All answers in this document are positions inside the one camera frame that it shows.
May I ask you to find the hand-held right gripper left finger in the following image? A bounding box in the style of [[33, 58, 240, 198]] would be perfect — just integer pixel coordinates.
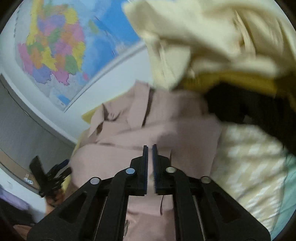
[[26, 145, 149, 241]]

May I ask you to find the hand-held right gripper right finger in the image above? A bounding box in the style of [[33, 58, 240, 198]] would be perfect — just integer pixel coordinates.
[[152, 144, 271, 241]]

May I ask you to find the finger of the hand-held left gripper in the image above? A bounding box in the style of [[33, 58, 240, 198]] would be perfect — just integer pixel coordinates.
[[47, 159, 70, 176], [50, 167, 73, 186]]

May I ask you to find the pink jacket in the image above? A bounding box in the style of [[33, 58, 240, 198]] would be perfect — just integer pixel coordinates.
[[67, 80, 223, 241]]

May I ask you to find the person's left hand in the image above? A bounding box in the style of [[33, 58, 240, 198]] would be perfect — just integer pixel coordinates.
[[46, 189, 68, 210]]

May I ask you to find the purple cloth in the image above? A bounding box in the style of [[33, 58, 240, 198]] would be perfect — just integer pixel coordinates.
[[0, 186, 27, 210]]

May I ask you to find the patterned bedsheet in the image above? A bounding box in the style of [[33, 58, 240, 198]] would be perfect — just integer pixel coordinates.
[[209, 123, 296, 241]]

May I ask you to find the black garment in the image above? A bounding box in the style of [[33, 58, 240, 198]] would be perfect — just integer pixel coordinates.
[[203, 82, 296, 158]]

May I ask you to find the olive yellow garment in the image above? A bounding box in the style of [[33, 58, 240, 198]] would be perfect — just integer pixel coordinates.
[[178, 71, 296, 102]]

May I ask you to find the beige garment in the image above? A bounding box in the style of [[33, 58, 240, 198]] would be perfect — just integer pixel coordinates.
[[122, 0, 296, 90]]

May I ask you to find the colourful wall map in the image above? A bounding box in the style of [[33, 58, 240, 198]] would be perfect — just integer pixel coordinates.
[[14, 0, 149, 113]]

